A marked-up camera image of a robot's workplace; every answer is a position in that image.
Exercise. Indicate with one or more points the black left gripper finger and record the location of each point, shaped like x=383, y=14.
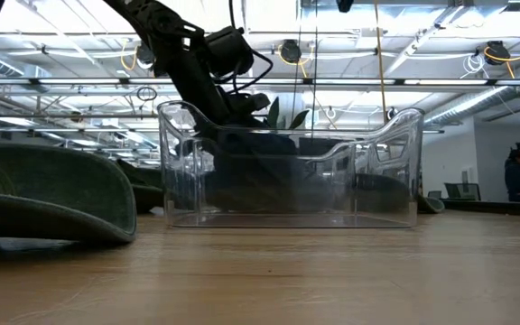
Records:
x=248, y=104

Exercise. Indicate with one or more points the blue bucket hat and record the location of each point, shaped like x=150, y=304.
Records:
x=255, y=176

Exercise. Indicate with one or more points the grey green bucket hat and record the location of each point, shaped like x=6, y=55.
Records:
x=145, y=176

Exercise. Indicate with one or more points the dark green bucket hat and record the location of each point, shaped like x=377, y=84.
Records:
x=61, y=189

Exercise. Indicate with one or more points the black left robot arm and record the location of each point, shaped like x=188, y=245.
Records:
x=151, y=22

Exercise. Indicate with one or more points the snake plant in white pot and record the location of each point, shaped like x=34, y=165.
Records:
x=273, y=113

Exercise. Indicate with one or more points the clear plastic bin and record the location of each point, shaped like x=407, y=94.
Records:
x=188, y=198

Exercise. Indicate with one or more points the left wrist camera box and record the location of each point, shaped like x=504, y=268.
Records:
x=228, y=52

